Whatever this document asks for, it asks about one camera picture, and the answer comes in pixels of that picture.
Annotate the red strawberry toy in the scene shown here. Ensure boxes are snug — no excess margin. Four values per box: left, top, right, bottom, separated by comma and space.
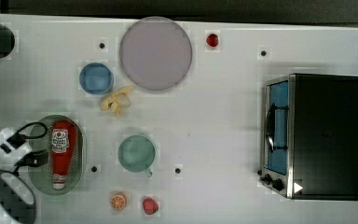
142, 197, 159, 216

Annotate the green mug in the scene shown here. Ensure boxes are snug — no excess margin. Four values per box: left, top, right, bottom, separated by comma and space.
117, 134, 156, 178

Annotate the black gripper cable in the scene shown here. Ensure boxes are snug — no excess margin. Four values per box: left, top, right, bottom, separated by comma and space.
7, 121, 48, 149

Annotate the orange slice toy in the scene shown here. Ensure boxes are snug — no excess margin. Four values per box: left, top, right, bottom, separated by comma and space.
110, 192, 128, 211

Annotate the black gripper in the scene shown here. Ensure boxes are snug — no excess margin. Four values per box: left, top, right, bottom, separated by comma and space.
18, 150, 48, 167

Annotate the peeled banana toy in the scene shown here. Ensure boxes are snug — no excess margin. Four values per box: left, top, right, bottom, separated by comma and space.
100, 86, 134, 118

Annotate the green oval strainer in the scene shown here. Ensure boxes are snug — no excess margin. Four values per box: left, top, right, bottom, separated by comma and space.
28, 115, 85, 196

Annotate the black toaster oven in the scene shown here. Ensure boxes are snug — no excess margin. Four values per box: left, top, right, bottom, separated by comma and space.
257, 73, 358, 201

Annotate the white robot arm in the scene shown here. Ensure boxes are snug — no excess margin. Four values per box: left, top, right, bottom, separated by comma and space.
0, 128, 48, 224

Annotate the small blue bowl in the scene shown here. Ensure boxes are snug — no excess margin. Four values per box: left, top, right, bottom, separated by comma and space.
79, 63, 114, 95

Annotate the red felt ketchup bottle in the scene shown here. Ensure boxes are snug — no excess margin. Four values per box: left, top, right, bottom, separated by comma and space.
51, 120, 76, 190

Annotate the round lilac plate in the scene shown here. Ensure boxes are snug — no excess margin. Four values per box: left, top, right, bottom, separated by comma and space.
119, 17, 193, 91

